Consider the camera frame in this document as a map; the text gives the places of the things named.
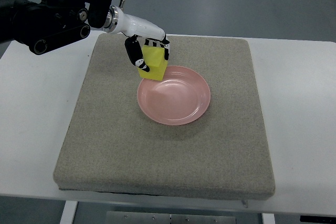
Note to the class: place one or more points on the white table leg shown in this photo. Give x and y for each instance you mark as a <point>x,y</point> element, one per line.
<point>69,212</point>

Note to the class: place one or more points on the yellow foam block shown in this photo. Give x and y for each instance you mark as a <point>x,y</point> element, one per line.
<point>154,59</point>

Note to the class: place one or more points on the grey fabric mat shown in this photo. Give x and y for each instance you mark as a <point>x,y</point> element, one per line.
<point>198,134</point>

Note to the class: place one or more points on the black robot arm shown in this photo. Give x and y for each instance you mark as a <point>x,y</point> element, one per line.
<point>46,25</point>

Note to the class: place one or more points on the metal table base plate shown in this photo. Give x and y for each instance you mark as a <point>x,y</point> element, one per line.
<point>141,217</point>

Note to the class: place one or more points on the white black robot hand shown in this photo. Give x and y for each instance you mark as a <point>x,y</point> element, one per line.
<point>133,28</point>

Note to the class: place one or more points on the pink plate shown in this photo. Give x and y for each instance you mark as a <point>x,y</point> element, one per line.
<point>180,98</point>

